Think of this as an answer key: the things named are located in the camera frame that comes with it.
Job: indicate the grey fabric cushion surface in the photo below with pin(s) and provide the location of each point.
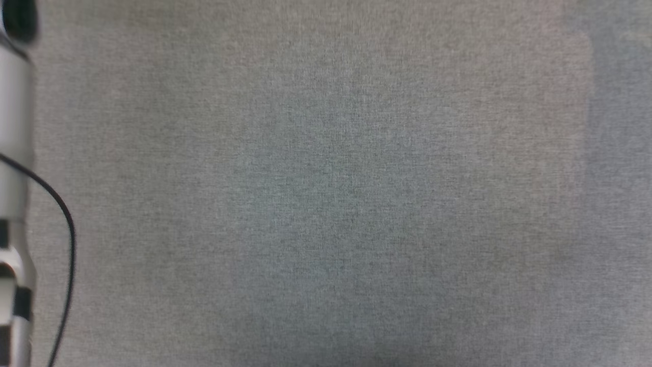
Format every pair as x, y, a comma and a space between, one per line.
331, 193

